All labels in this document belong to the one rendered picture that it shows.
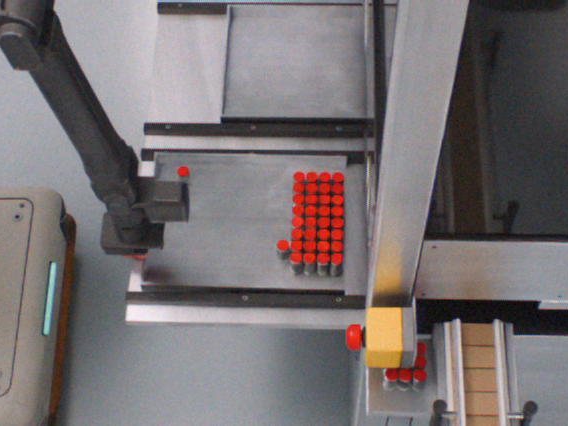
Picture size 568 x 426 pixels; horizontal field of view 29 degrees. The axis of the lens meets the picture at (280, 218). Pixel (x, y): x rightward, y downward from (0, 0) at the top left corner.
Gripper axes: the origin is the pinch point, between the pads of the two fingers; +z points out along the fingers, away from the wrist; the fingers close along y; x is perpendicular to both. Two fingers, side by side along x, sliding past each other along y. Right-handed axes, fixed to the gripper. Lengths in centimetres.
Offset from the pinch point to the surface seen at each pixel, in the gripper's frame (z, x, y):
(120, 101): 90, 96, -26
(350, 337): -10.8, -19.3, 35.0
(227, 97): 2.2, 34.2, 13.1
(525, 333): 3, -13, 64
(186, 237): 2.2, 4.6, 7.3
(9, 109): 90, 93, -58
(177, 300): 0.4, -8.2, 6.8
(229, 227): 2.2, 6.6, 14.7
